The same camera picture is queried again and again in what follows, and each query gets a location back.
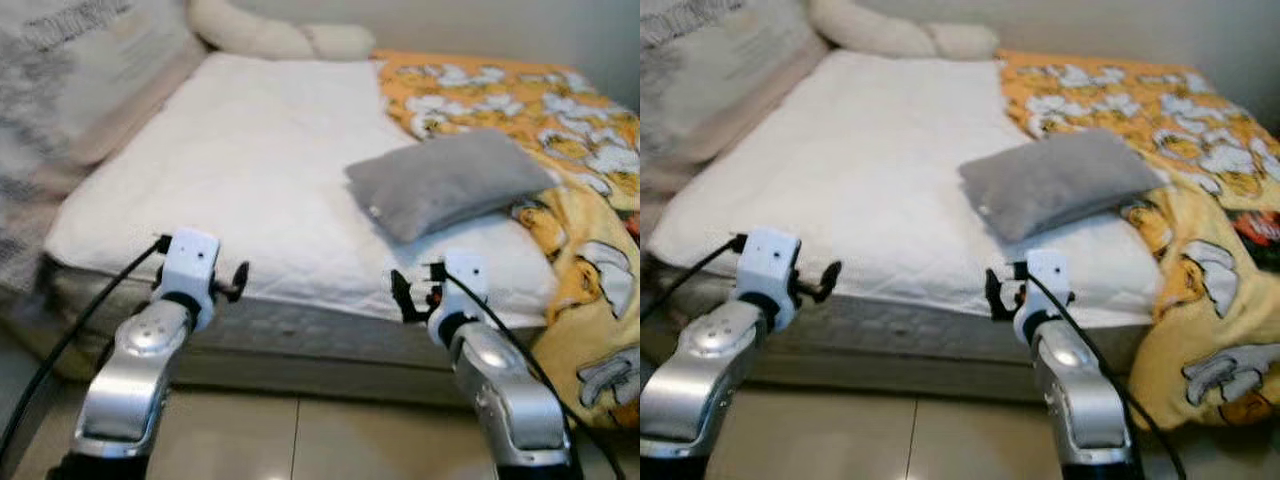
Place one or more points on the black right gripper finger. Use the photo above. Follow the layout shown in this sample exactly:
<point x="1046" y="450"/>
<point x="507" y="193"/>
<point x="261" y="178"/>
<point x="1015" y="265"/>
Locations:
<point x="435" y="272"/>
<point x="400" y="295"/>
<point x="1021" y="271"/>
<point x="995" y="295"/>

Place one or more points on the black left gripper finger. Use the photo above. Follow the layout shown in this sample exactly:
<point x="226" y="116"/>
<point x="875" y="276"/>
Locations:
<point x="830" y="278"/>
<point x="241" y="277"/>

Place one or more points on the grey pillow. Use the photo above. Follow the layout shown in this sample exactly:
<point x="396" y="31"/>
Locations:
<point x="440" y="185"/>
<point x="1055" y="185"/>

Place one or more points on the yellow cartoon print blanket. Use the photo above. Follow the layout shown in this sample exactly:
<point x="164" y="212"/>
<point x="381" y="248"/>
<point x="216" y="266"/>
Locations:
<point x="1200" y="320"/>
<point x="580" y="290"/>

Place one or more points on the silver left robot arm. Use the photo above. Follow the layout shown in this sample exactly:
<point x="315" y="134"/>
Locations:
<point x="700" y="380"/>
<point x="135" y="380"/>

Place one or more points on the white quilted mattress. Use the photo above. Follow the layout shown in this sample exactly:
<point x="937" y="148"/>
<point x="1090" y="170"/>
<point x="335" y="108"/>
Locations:
<point x="250" y="170"/>
<point x="860" y="170"/>

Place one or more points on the red black packet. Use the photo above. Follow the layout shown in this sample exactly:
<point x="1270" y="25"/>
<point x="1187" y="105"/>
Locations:
<point x="635" y="225"/>
<point x="1262" y="240"/>

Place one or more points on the white patterned headboard cover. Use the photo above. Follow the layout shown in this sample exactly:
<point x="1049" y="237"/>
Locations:
<point x="70" y="90"/>
<point x="700" y="90"/>

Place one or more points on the cream bolster pillow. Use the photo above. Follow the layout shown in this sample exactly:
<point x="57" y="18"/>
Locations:
<point x="880" y="32"/>
<point x="260" y="32"/>

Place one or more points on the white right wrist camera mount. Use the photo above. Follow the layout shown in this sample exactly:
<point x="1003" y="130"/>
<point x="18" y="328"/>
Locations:
<point x="462" y="290"/>
<point x="1045" y="288"/>

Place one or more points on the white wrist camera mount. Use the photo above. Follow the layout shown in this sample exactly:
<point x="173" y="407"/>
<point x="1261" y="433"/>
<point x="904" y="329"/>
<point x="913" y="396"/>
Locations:
<point x="188" y="270"/>
<point x="1045" y="288"/>
<point x="768" y="270"/>
<point x="462" y="290"/>

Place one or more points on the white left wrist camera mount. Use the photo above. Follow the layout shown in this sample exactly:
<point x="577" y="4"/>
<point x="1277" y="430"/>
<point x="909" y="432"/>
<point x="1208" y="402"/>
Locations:
<point x="188" y="270"/>
<point x="768" y="270"/>

